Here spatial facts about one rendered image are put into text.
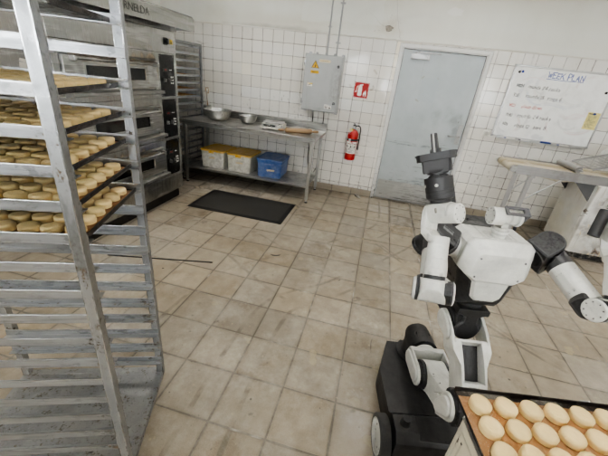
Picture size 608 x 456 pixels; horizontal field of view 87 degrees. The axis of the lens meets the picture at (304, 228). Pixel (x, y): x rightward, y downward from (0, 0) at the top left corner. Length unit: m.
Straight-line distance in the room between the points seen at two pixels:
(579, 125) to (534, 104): 0.60
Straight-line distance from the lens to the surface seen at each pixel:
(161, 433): 1.92
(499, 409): 1.00
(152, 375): 1.94
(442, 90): 4.90
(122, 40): 1.30
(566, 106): 5.27
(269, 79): 5.10
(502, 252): 1.38
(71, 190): 0.94
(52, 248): 1.63
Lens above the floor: 1.59
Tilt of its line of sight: 25 degrees down
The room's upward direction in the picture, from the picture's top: 7 degrees clockwise
